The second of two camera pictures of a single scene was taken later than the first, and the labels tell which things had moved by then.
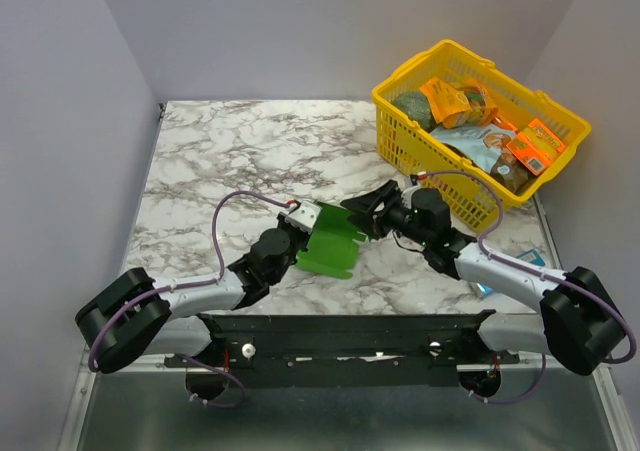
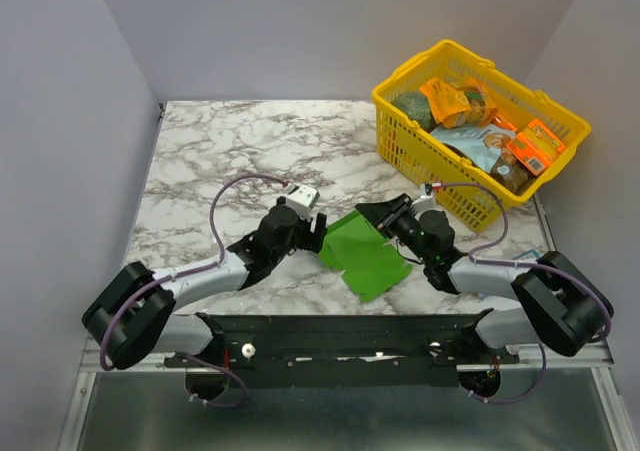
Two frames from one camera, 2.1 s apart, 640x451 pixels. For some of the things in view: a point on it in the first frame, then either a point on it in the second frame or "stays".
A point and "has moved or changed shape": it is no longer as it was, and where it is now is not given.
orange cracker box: (535, 147) stays
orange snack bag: (461, 105) stays
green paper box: (332, 244) has moved or changed shape
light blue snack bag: (484, 144) stays
